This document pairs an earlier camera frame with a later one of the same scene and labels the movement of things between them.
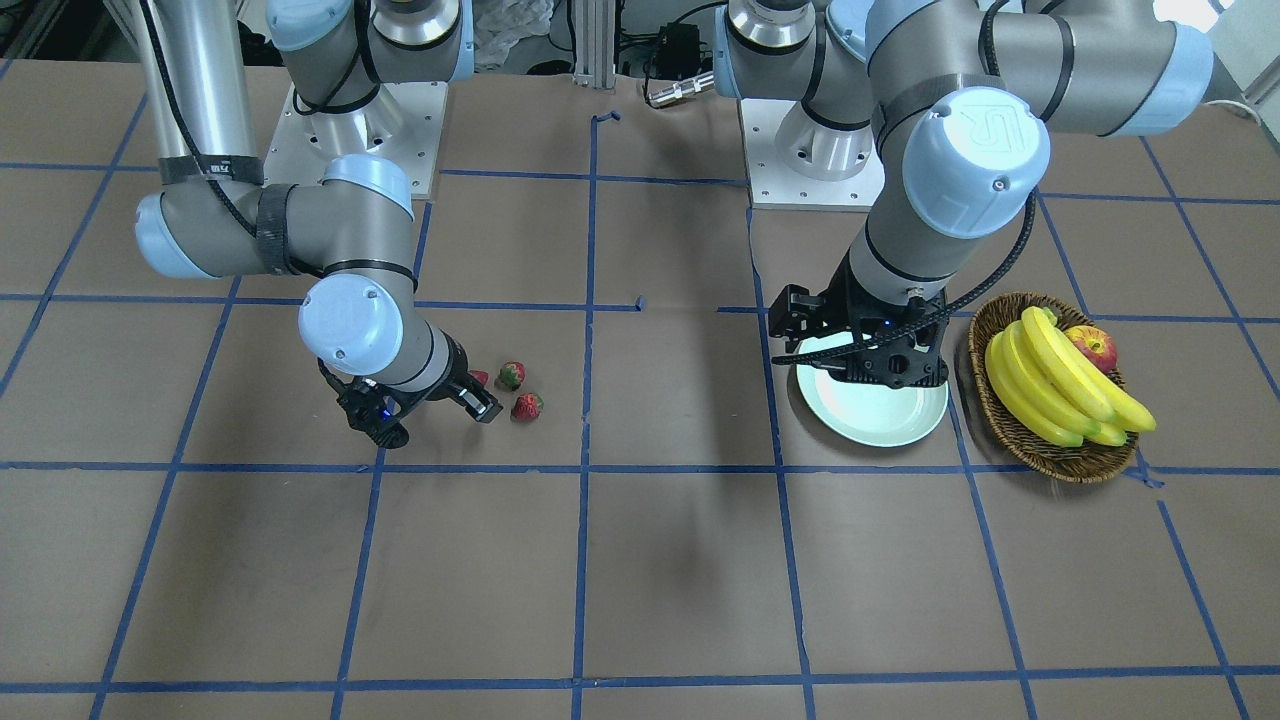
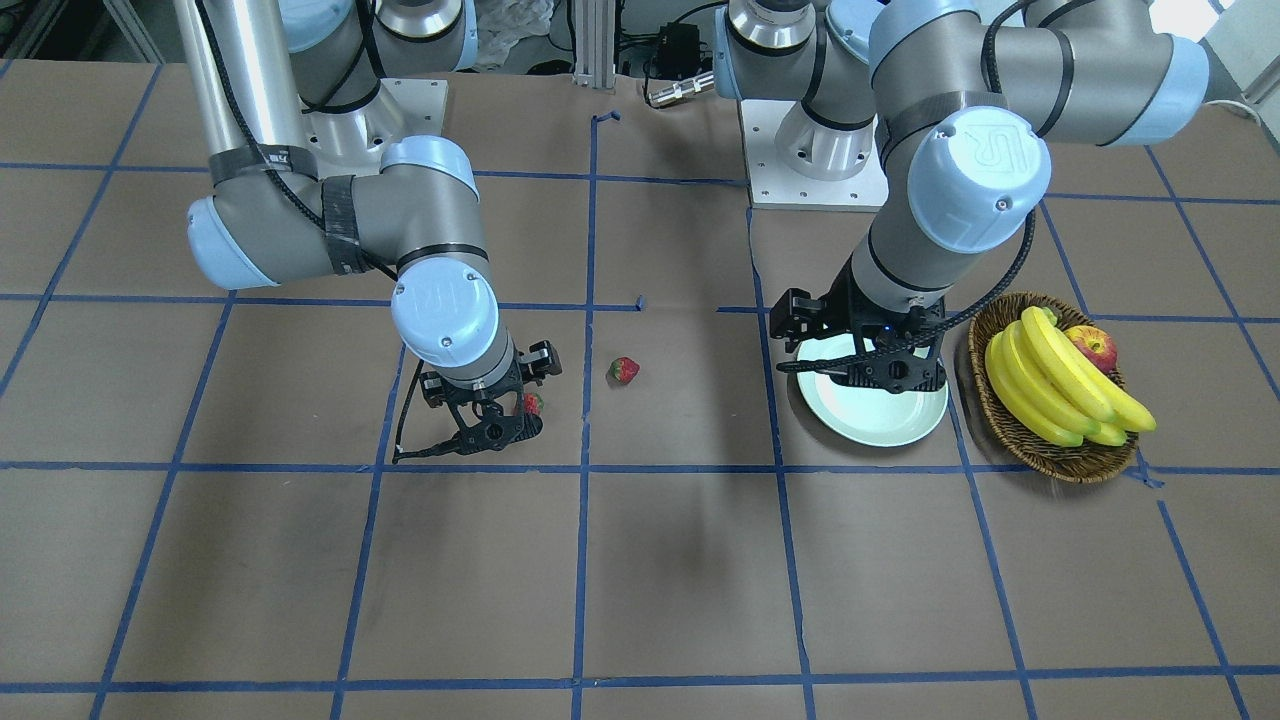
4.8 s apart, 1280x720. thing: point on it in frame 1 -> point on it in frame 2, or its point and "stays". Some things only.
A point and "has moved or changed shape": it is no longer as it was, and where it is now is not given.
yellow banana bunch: x=1055 y=390 stays
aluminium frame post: x=594 y=57 stays
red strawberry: x=512 y=373 has moved or changed shape
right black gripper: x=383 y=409 -> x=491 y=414
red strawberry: x=527 y=407 stays
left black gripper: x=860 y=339 stays
